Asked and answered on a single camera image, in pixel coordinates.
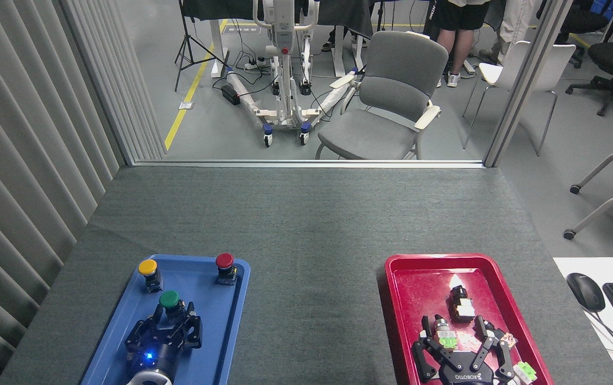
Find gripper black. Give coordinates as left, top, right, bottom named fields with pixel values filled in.
left=125, top=301, right=203, bottom=378
left=412, top=315, right=516, bottom=385

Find green push button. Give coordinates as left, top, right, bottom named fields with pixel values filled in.
left=158, top=290, right=187, bottom=322

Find yellow push button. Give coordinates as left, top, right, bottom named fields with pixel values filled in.
left=138, top=259, right=164, bottom=294

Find red push button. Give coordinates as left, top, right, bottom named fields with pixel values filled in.
left=215, top=253, right=238, bottom=286

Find blue plastic tray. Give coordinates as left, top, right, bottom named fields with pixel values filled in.
left=82, top=254, right=251, bottom=385

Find red plastic tray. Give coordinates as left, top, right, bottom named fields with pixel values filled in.
left=385, top=253, right=556, bottom=385

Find black computer mouse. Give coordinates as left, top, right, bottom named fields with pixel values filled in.
left=566, top=273, right=606, bottom=313

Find white desk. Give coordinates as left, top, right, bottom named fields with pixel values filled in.
left=553, top=257, right=613, bottom=385

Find grey armchair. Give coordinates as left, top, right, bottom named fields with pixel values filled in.
left=315, top=30, right=449, bottom=160

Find black tripod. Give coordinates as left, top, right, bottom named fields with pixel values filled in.
left=174, top=0, right=227, bottom=93

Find white chair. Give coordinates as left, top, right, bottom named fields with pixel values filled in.
left=462, top=41, right=576, bottom=157

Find white stand on wheels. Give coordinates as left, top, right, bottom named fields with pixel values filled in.
left=225, top=0, right=361, bottom=148

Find person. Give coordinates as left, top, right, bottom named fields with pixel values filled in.
left=424, top=0, right=505, bottom=89
left=480, top=0, right=540, bottom=65

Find green white switch silver knob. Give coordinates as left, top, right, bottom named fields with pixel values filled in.
left=432, top=315, right=458, bottom=351

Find black knob switch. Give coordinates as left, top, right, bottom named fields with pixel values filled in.
left=447, top=286, right=476, bottom=322

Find green white switch block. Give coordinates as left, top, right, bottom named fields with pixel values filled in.
left=515, top=361, right=538, bottom=384

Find silver table edge rail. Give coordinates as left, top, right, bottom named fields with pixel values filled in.
left=127, top=159, right=486, bottom=170

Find silver post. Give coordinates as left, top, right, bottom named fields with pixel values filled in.
left=484, top=0, right=574, bottom=168

